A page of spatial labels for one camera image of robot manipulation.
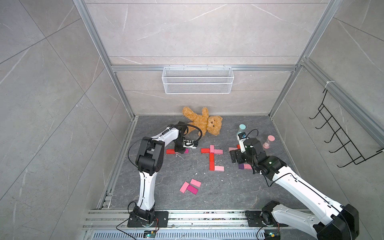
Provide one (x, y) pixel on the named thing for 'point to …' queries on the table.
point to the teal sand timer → (241, 127)
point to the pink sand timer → (270, 138)
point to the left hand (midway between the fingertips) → (182, 145)
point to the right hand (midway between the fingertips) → (240, 149)
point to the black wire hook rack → (347, 145)
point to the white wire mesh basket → (198, 80)
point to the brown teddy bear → (212, 124)
